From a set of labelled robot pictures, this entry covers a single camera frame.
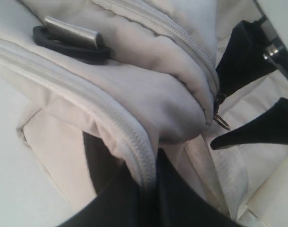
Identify beige duffel bag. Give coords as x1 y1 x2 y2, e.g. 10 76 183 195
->
0 0 288 227

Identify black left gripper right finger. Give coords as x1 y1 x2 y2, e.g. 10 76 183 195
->
157 148 229 227

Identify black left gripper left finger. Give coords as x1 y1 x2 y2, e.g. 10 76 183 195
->
61 132 142 227

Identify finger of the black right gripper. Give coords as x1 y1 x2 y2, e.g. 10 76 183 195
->
210 98 288 149
216 20 276 97

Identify round brass zipper pull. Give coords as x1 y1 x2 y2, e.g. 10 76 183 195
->
213 113 231 131

